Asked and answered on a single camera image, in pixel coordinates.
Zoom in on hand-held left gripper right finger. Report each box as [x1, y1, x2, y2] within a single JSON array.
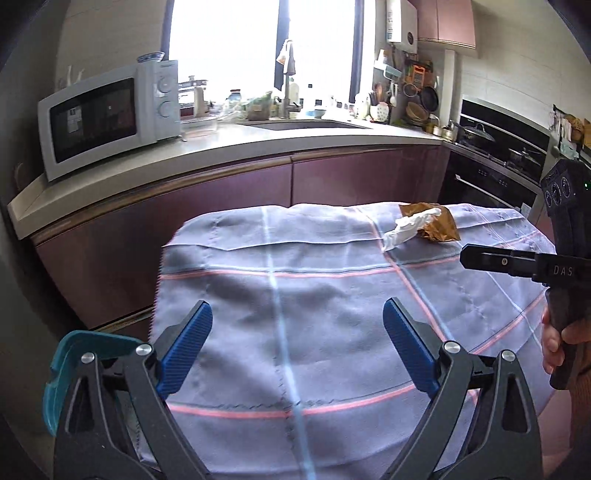
[[382, 296, 542, 480]]

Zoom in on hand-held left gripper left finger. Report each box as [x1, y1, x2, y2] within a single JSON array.
[[53, 300, 214, 480]]

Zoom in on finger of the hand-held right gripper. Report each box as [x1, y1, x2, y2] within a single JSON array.
[[460, 244, 539, 279]]

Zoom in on brown paper bag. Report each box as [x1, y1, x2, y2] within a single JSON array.
[[399, 202, 462, 243]]

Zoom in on white tissue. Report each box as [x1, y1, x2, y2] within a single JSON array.
[[381, 208, 445, 253]]

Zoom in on teal plastic trash bin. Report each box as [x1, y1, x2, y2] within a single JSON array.
[[42, 330, 153, 439]]

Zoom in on person's right forearm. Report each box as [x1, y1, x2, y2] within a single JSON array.
[[569, 364, 591, 480]]

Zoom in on person's right hand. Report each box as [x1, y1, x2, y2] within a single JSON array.
[[541, 307, 591, 374]]

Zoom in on black wok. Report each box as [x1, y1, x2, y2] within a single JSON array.
[[505, 147, 546, 169]]

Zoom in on built-in black oven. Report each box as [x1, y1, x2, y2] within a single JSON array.
[[438, 150, 546, 219]]

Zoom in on checked grey cloth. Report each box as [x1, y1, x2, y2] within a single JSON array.
[[150, 202, 561, 480]]

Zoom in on stack of food packets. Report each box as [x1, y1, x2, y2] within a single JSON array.
[[551, 105, 591, 151]]

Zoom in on black range hood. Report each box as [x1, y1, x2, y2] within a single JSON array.
[[459, 97, 556, 154]]

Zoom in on black pot with lid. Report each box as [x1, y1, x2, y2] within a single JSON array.
[[455, 121, 498, 151]]

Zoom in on purple kitchen counter cabinets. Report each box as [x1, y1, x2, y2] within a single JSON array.
[[7, 117, 451, 334]]

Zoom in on grey refrigerator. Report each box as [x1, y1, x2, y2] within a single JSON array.
[[0, 194, 51, 416]]

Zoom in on pink table cover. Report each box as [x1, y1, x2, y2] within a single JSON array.
[[536, 392, 576, 480]]

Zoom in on utensil holder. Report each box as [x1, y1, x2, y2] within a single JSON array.
[[367, 90, 391, 122]]

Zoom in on clear food container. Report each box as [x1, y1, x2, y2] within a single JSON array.
[[185, 117, 219, 135]]

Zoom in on white microwave oven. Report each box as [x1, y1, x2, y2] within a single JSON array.
[[37, 60, 184, 184]]

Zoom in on white water heater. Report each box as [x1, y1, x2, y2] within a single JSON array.
[[385, 0, 419, 49]]

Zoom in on glass kettle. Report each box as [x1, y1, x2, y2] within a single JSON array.
[[178, 74, 209, 119]]

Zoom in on steel kitchen faucet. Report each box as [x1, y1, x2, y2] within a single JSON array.
[[281, 39, 302, 119]]

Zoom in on cloth hung on faucet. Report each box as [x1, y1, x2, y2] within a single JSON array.
[[276, 39, 297, 77]]

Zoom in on dark framed window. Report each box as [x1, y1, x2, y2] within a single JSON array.
[[168, 0, 378, 105]]

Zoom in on pink wall cabinet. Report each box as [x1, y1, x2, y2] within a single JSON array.
[[409, 0, 477, 51]]

